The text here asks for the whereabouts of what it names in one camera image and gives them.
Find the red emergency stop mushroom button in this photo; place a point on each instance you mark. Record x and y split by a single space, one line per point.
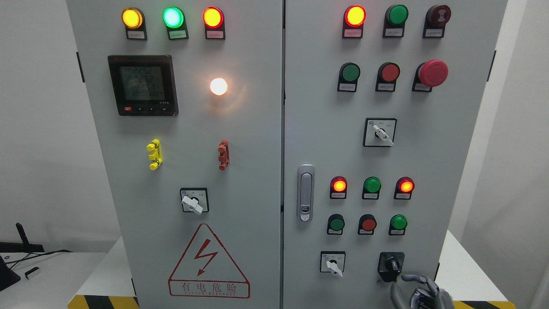
429 75

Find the white glowing indicator lamp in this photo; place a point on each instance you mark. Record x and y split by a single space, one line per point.
218 86

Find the red push button upper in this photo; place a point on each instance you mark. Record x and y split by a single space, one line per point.
387 76

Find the green push button lower left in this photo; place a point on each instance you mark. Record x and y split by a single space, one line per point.
335 224

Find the grey cabinet door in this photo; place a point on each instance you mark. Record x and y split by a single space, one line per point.
325 128
245 198

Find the green push button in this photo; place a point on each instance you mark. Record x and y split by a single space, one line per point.
348 77
397 225
335 224

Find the white selector switch upper right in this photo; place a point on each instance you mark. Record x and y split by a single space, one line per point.
379 132

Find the black digital power meter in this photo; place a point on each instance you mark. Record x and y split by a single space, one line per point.
144 85

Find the black device with antenna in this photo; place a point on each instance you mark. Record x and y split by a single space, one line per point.
23 246

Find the yellow terminal connector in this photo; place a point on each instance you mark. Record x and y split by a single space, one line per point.
155 154

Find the yellow indicator light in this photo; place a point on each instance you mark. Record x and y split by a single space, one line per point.
134 21

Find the red lit indicator top right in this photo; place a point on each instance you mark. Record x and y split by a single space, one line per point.
353 22

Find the red indicator middle right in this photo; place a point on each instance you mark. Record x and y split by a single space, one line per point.
403 188

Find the white selector switch left door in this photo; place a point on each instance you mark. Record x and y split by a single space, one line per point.
194 200

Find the red electric hazard warning sign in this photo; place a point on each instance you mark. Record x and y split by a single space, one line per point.
206 269

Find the green push button upper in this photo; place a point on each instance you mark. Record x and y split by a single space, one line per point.
348 77

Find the black rotary knob switch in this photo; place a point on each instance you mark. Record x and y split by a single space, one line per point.
390 265

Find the green indicator top right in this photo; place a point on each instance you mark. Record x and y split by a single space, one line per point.
394 21

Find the green indicator middle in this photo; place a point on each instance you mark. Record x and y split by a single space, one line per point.
371 188

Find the small white black adapter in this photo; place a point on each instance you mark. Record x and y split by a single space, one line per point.
32 273

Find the red terminal connector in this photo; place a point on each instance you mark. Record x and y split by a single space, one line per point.
223 154

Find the black stand at left edge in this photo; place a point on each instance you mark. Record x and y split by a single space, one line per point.
7 276

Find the grey left cabinet door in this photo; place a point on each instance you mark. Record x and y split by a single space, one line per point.
245 198

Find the red lit indicator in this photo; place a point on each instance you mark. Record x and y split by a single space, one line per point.
338 188
353 22

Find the red push button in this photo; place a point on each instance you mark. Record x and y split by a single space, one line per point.
367 225
387 76

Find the green push button lower right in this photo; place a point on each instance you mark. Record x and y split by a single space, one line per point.
397 225

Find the red lit indicator middle left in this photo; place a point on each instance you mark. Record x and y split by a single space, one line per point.
338 188

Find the white selector switch lower right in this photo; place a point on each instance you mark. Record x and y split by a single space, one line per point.
333 262

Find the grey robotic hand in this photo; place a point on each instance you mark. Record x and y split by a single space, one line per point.
432 298

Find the green lit indicator light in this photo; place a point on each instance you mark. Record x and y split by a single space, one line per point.
175 22

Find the red-orange indicator light top left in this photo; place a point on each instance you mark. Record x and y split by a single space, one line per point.
214 23

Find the dark red buzzer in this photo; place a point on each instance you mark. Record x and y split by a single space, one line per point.
435 21

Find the silver door handle lock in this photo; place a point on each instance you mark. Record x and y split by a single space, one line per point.
305 192

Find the red push button lower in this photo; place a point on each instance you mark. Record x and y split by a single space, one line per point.
367 225

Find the grey right cabinet door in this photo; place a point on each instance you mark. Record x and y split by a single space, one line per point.
325 128

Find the white selector switch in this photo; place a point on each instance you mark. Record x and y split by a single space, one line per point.
379 132
333 262

